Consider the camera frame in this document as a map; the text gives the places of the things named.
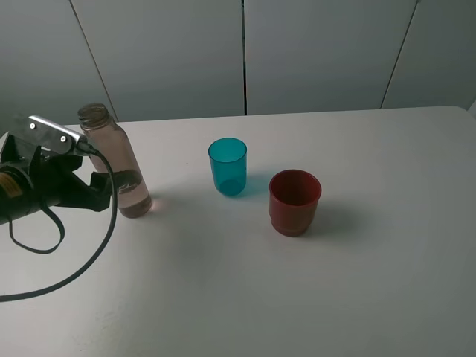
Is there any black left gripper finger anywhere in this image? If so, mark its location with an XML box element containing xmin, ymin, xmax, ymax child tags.
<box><xmin>89</xmin><ymin>172</ymin><xmax>112</xmax><ymax>212</ymax></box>

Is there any teal translucent plastic cup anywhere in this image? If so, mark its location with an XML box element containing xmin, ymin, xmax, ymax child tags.
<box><xmin>208</xmin><ymin>138</ymin><xmax>248</xmax><ymax>196</ymax></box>

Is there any thin black cable loop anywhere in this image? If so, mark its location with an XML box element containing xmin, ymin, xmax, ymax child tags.
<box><xmin>7</xmin><ymin>202</ymin><xmax>66</xmax><ymax>255</ymax></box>

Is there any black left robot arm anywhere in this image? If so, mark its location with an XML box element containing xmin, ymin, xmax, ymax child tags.
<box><xmin>1</xmin><ymin>135</ymin><xmax>112</xmax><ymax>224</ymax></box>

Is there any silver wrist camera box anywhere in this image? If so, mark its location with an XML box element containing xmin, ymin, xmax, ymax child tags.
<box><xmin>28</xmin><ymin>115</ymin><xmax>88</xmax><ymax>156</ymax></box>

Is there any red plastic cup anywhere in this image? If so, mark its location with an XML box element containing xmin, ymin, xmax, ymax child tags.
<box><xmin>268</xmin><ymin>169</ymin><xmax>322</xmax><ymax>237</ymax></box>

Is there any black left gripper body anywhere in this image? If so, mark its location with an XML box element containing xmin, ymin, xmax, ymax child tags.
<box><xmin>1</xmin><ymin>134</ymin><xmax>93</xmax><ymax>208</ymax></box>

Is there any thick black camera cable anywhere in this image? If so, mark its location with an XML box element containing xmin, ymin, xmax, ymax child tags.
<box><xmin>0</xmin><ymin>142</ymin><xmax>118</xmax><ymax>303</ymax></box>

